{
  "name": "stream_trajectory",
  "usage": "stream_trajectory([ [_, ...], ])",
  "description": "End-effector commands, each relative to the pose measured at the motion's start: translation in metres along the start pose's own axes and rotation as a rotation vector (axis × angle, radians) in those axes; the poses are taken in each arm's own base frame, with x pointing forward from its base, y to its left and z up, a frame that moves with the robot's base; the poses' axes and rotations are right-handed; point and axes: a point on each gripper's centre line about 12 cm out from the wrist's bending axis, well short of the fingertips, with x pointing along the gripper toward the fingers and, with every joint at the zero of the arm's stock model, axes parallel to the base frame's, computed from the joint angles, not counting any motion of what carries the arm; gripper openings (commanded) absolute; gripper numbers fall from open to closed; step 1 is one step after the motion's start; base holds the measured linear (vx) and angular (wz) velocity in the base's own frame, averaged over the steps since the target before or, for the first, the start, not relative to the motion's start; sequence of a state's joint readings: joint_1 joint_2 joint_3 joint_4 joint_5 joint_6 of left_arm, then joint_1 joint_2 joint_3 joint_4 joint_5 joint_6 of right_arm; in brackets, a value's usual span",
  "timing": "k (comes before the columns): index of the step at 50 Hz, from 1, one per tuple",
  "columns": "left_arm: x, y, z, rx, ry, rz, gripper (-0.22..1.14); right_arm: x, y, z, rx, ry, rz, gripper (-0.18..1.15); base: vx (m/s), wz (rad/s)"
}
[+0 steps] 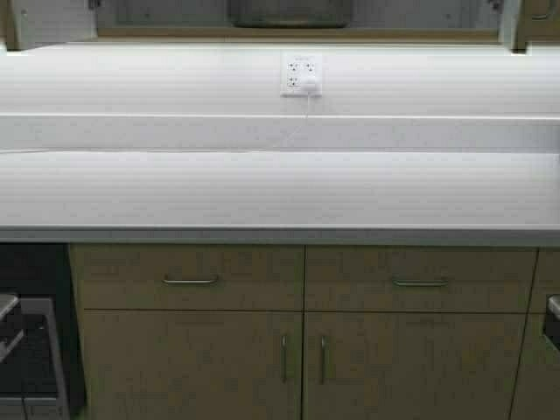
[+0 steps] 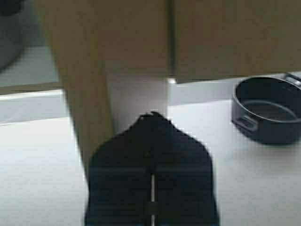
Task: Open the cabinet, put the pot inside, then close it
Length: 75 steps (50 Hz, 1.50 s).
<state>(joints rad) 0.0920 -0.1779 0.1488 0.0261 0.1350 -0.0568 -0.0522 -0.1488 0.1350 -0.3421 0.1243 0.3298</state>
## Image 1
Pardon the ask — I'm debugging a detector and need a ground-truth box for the white wall outlet plate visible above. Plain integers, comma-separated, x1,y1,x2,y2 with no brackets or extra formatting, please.
280,52,323,97

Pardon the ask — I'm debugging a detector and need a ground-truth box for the white charging cable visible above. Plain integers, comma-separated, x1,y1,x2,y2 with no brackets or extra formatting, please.
0,91,313,155

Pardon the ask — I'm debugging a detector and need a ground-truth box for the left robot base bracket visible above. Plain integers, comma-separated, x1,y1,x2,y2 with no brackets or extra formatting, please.
0,294,25,361

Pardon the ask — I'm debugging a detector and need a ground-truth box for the wooden upper cabinet right door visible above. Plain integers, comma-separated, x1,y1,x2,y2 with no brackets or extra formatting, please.
498,0,559,53

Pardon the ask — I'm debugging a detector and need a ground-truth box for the wooden lower right cabinet door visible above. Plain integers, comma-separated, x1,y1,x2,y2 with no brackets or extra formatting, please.
304,312,525,419

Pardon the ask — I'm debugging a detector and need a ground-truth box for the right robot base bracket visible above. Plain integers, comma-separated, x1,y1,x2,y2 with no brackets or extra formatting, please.
542,295,560,350

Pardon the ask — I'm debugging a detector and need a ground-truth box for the metal upper cabinet handle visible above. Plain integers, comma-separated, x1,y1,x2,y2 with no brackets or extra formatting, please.
528,0,558,22

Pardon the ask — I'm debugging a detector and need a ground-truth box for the wooden lower left drawer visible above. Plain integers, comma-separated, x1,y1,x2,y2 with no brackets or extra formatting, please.
70,243,305,311

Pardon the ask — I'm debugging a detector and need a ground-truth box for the metal drawer handle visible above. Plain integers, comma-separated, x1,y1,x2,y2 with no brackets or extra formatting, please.
162,276,220,286
392,278,449,288

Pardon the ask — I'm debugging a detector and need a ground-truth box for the metal left drawer handle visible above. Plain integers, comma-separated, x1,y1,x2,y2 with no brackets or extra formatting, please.
162,276,220,286

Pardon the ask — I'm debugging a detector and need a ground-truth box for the wooden cabinet door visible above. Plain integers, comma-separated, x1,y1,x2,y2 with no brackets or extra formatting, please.
304,312,525,419
1,0,101,52
83,310,302,419
498,0,559,53

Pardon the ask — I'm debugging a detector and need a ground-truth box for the dark grey cooking pot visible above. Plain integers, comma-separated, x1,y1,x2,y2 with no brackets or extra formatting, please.
227,0,354,29

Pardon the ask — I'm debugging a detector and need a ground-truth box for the wooden lower left cabinet door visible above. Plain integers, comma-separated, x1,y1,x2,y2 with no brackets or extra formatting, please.
83,310,302,419

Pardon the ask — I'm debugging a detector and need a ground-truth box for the metal door handle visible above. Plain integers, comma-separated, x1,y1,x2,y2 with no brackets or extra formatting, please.
281,334,288,383
319,335,328,385

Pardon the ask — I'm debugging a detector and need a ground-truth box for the metal right door handle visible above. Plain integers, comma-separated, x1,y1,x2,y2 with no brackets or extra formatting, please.
319,335,328,385

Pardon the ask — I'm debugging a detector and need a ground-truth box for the metal right drawer handle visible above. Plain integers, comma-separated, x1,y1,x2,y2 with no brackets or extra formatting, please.
392,278,449,288

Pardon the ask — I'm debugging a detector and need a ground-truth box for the wooden drawer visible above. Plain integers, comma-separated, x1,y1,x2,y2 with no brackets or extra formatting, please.
305,246,536,313
70,243,305,311

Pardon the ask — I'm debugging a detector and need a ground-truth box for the wooden upper cabinet left door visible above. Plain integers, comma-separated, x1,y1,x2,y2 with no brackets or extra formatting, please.
1,0,101,52

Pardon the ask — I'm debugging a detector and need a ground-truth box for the metal left door handle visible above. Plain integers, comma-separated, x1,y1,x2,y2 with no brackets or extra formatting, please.
281,334,288,383

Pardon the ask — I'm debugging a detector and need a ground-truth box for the wooden lower right drawer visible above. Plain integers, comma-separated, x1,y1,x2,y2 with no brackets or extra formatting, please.
305,246,536,313

